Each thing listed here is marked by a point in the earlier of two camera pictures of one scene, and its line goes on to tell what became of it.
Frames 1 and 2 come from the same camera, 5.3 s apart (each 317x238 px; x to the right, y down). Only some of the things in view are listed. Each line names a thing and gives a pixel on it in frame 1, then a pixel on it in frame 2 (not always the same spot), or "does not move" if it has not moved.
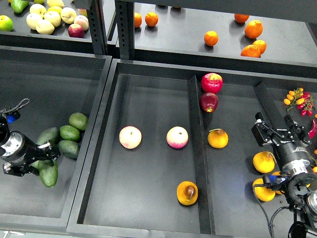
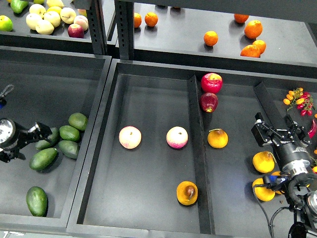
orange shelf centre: x=211 y=38 does not move
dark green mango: x=48 y=173 → x=37 y=202
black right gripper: x=292 y=151 does not move
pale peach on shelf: x=82 y=21 does not move
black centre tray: x=173 y=153 does not move
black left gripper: x=21 y=150 → x=13 y=138
